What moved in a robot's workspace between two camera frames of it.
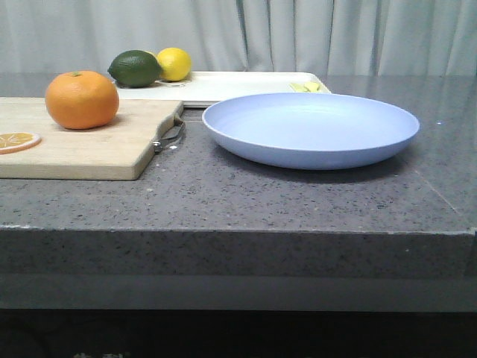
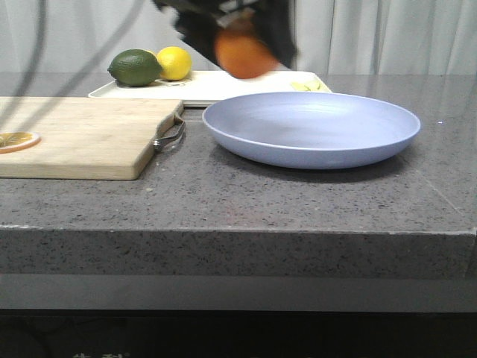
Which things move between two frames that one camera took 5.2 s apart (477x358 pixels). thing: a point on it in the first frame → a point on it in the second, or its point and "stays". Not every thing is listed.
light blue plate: x=310 y=130 stays
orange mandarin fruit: x=82 y=99 → x=243 y=54
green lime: x=136 y=68 stays
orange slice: x=16 y=141 stays
